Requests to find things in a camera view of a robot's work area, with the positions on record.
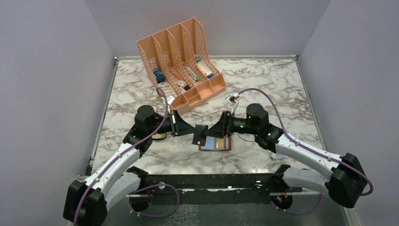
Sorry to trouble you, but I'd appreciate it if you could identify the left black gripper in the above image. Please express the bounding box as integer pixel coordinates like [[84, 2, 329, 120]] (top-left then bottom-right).
[[148, 110, 198, 137]]

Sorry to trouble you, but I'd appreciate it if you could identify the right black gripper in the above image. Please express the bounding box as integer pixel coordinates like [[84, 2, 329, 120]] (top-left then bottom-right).
[[204, 111, 259, 138]]

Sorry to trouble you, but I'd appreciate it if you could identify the gold credit card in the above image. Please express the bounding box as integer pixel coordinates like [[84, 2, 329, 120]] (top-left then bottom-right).
[[216, 138, 229, 151]]

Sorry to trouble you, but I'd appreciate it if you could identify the brown leather card holder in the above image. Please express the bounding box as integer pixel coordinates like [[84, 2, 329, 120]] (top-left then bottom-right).
[[199, 137, 232, 152]]

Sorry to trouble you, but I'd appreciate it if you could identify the black credit card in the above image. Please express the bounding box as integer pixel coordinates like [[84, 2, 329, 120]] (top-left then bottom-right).
[[192, 124, 208, 146]]

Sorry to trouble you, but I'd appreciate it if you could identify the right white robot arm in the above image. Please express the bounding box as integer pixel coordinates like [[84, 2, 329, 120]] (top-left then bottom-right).
[[205, 104, 367, 208]]

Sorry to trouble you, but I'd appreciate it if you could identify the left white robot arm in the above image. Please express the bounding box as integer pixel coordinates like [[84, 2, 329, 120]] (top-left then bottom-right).
[[63, 105, 195, 226]]

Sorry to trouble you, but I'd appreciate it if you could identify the tan oval tray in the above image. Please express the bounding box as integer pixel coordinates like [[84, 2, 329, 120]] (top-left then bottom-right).
[[152, 133, 167, 141]]

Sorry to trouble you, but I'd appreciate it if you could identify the white labelled box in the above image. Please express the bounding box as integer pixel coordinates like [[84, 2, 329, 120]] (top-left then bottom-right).
[[158, 82, 176, 100]]

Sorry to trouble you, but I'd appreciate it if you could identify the red white box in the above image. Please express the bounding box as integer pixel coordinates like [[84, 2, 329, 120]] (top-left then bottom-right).
[[197, 61, 214, 79]]

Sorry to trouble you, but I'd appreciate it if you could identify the small white blue object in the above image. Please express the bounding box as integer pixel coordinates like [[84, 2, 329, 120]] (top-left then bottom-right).
[[270, 153, 285, 161]]

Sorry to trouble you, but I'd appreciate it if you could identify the pink plastic file organizer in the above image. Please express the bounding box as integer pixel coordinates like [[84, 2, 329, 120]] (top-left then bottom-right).
[[137, 17, 227, 115]]

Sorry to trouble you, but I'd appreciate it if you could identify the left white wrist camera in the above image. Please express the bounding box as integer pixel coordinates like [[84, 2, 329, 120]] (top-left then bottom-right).
[[167, 95, 176, 105]]

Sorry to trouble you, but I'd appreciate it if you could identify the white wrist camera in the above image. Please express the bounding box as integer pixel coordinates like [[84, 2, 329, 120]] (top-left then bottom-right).
[[225, 93, 239, 115], [167, 95, 176, 105]]

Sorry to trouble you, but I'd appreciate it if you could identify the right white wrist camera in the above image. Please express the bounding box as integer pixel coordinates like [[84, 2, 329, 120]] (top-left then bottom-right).
[[225, 93, 239, 115]]

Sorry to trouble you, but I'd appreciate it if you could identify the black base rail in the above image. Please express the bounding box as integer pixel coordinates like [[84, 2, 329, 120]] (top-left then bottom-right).
[[127, 173, 302, 208]]

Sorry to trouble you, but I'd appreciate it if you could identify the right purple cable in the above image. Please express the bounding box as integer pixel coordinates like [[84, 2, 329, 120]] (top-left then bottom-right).
[[233, 88, 374, 216]]

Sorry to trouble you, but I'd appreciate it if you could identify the purple cable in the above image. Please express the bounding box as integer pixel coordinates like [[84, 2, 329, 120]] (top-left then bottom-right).
[[72, 87, 180, 226], [233, 88, 374, 216]]

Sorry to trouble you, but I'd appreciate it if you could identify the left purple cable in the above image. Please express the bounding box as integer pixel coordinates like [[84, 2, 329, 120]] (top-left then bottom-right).
[[72, 87, 180, 226]]

